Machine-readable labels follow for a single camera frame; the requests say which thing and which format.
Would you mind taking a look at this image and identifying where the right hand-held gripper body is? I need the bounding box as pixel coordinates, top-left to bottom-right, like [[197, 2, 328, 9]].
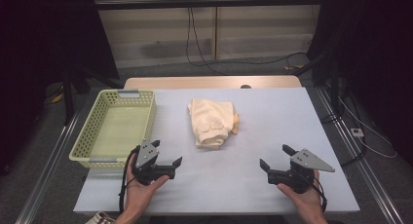
[[267, 148, 336, 195]]

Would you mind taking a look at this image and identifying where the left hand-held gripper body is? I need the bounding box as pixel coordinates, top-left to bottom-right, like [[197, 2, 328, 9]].
[[131, 139, 178, 187]]

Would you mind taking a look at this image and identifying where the pale green perforated plastic basket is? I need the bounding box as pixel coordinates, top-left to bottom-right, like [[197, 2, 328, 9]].
[[68, 89, 158, 169]]

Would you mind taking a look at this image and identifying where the cream garment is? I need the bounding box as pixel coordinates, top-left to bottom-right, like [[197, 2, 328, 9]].
[[187, 97, 241, 150]]

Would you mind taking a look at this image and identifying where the person's left hand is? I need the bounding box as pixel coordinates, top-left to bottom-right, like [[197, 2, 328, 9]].
[[124, 153, 170, 215]]

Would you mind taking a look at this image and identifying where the person's right hand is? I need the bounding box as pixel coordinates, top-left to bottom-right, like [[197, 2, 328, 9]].
[[276, 169, 326, 217]]

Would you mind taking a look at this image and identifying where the person's striped clothing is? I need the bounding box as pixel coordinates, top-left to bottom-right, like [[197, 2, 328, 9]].
[[85, 211, 117, 224]]

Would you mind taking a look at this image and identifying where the black tripod stand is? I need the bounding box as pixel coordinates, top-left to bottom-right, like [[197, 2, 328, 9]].
[[61, 62, 126, 127]]

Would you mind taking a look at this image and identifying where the black curtain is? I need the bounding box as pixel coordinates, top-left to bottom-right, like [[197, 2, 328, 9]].
[[0, 0, 121, 176], [306, 0, 413, 168]]

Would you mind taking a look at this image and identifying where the black horizontal metal bar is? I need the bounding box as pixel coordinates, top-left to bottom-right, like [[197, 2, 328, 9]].
[[93, 0, 325, 12]]

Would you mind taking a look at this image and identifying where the left hand-held gripper black cable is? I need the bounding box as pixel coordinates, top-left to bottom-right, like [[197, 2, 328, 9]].
[[118, 145, 141, 214]]

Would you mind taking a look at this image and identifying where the hand-held gripper black cable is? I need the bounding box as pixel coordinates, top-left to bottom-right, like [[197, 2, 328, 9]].
[[118, 145, 141, 214], [312, 176, 328, 212]]

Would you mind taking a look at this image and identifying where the right hand-held gripper black cable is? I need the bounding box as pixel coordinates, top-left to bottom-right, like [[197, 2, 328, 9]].
[[312, 176, 328, 212]]

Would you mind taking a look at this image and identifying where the black floor cable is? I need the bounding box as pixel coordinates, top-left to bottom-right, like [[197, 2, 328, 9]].
[[320, 113, 368, 168]]

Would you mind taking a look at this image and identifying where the aluminium floor rail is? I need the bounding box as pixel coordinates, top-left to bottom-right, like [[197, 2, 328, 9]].
[[315, 87, 406, 224], [14, 110, 81, 224]]

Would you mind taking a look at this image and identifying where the white floor cable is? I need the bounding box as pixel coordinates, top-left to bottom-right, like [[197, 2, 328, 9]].
[[336, 95, 398, 160]]

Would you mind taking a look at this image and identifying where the black hanging cable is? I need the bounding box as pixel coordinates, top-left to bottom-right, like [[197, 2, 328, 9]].
[[185, 0, 229, 76], [189, 5, 308, 68]]

